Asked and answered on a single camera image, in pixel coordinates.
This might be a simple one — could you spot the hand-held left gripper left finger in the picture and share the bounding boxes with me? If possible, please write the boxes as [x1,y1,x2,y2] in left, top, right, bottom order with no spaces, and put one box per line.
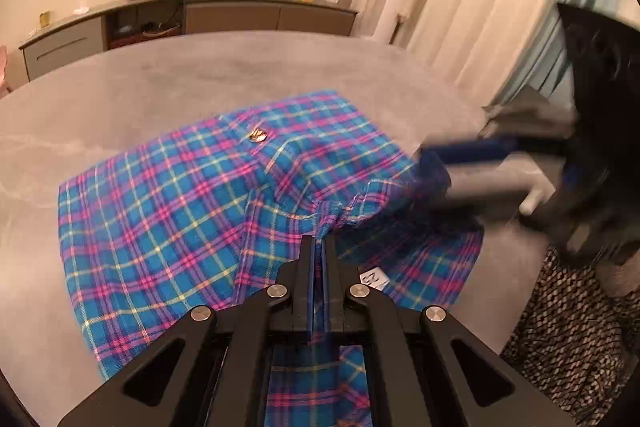
[57,235,317,427]

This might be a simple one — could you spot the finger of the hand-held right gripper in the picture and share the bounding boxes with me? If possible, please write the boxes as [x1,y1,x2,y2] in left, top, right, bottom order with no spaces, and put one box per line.
[419,134,571,180]

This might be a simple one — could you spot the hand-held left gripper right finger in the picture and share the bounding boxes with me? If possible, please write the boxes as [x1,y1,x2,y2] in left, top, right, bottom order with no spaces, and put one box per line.
[320,237,576,427]

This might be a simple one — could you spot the blue pink plaid shirt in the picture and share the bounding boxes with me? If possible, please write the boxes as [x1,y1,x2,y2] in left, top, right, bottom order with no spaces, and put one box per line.
[57,90,485,427]

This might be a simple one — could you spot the pale pleated curtain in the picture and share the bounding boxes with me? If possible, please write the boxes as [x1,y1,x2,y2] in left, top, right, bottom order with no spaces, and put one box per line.
[407,0,631,108]

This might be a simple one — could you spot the person's patterned clothing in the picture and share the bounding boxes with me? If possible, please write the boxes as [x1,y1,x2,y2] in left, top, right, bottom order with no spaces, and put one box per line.
[500,247,640,427]

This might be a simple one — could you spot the grey sideboard cabinet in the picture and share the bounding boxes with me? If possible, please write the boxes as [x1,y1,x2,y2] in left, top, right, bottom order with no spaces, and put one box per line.
[19,0,360,82]

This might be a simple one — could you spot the pair of shoes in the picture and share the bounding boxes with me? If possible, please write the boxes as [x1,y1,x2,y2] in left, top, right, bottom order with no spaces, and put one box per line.
[142,22,181,39]

